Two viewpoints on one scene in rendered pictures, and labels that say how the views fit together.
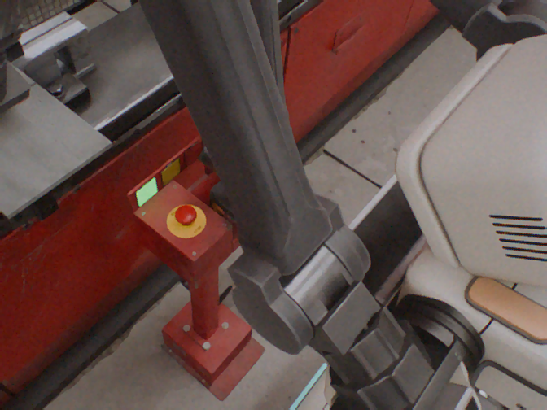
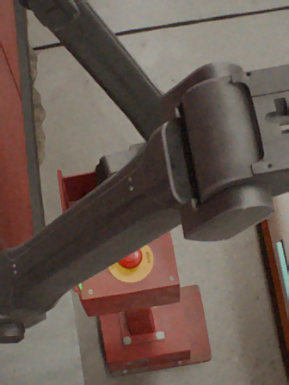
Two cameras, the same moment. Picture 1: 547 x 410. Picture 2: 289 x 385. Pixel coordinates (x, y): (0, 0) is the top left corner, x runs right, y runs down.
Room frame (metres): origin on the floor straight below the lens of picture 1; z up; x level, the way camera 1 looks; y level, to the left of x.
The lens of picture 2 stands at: (0.18, 0.35, 2.09)
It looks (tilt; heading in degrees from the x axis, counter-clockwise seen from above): 69 degrees down; 324
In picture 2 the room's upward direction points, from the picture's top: 7 degrees counter-clockwise
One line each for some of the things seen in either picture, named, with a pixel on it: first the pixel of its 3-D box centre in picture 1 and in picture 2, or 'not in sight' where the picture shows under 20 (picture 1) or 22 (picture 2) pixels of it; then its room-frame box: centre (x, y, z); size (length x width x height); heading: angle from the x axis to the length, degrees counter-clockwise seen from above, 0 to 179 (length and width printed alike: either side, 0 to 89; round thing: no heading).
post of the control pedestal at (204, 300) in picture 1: (203, 288); (133, 294); (0.58, 0.13, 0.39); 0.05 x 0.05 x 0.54; 57
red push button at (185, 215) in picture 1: (185, 217); (130, 258); (0.53, 0.15, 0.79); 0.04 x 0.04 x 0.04
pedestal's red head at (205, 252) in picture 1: (200, 211); (120, 239); (0.58, 0.13, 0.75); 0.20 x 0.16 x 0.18; 147
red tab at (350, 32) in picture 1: (351, 30); not in sight; (1.36, -0.18, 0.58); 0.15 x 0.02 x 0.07; 146
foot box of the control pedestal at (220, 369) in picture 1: (213, 341); (154, 326); (0.56, 0.10, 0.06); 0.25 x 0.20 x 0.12; 57
